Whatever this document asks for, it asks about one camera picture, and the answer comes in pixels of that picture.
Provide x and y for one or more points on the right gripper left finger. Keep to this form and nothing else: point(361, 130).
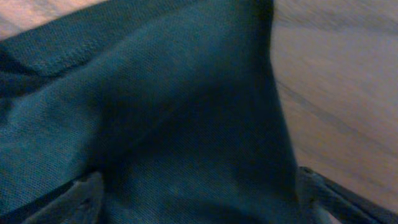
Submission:
point(80, 204)

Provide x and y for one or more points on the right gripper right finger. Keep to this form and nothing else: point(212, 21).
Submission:
point(320, 197)

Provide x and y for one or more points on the black polo shirt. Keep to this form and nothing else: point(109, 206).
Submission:
point(173, 102)

